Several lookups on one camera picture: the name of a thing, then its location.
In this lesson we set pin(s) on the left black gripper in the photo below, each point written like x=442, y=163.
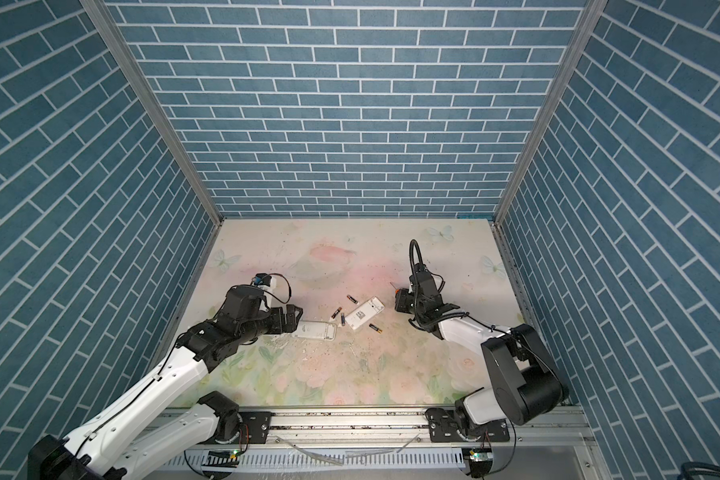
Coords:
x=292, y=321

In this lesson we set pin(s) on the white air conditioner remote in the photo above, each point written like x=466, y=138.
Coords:
x=364, y=313

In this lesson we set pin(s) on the grey buttoned remote control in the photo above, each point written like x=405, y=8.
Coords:
x=314, y=330

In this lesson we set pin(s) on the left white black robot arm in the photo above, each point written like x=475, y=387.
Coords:
x=113, y=443

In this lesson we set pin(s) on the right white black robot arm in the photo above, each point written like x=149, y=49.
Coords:
x=523, y=379

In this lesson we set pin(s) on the left green circuit board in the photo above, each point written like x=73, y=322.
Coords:
x=216, y=459

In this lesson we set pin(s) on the green circuit board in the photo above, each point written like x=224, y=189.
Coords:
x=479, y=461
x=216, y=459

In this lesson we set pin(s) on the right green circuit board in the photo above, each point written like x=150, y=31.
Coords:
x=479, y=461

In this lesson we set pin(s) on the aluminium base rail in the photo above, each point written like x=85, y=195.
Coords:
x=385, y=430

